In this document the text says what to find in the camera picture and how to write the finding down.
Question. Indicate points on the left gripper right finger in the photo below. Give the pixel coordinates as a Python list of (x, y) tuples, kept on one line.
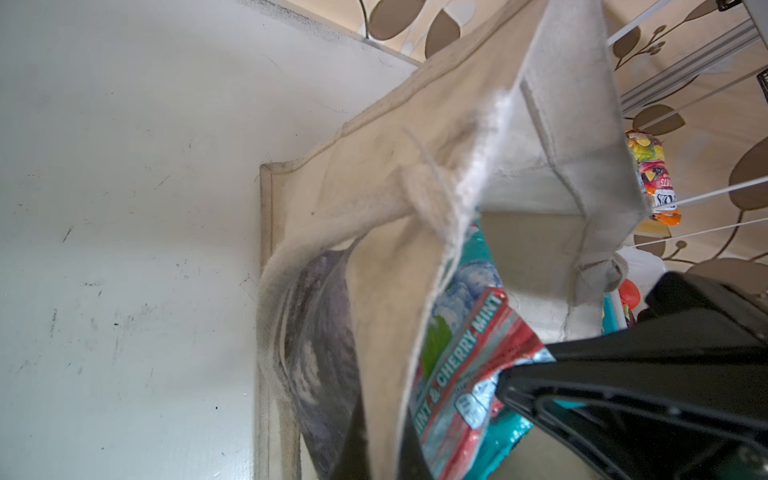
[(412, 464)]

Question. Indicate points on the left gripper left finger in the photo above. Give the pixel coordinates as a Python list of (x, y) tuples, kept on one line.
[(353, 461)]

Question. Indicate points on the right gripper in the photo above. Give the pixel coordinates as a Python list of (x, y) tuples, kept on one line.
[(680, 395)]

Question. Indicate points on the pink teal snack bag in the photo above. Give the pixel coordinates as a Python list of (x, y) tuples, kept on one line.
[(473, 334)]

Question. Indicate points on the white canvas grocery bag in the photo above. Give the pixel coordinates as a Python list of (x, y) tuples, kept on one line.
[(516, 128)]

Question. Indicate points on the orange Fox's candy bag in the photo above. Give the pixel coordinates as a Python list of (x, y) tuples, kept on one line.
[(654, 177)]

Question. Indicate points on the teal plastic basket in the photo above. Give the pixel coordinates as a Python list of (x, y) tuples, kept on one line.
[(610, 321)]

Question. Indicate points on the red tomato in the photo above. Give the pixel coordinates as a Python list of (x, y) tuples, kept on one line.
[(629, 294)]

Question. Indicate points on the white plastic basket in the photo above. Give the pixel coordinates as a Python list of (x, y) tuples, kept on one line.
[(644, 269)]

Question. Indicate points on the white wooden shelf rack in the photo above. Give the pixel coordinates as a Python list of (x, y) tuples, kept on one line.
[(691, 73)]

